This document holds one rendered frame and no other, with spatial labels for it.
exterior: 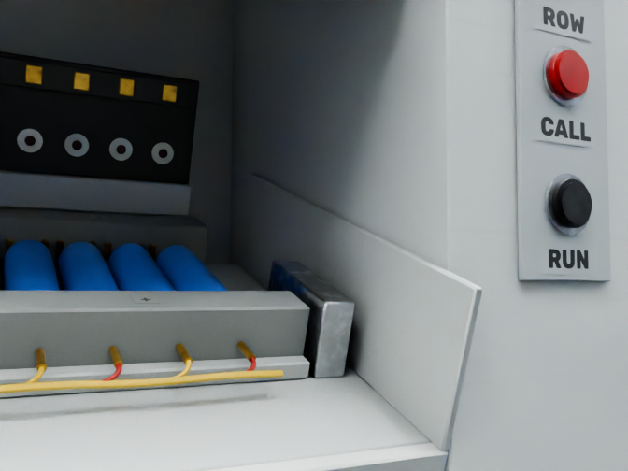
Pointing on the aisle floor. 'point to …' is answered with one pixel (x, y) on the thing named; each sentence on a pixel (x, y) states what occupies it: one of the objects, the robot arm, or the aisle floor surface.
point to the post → (446, 199)
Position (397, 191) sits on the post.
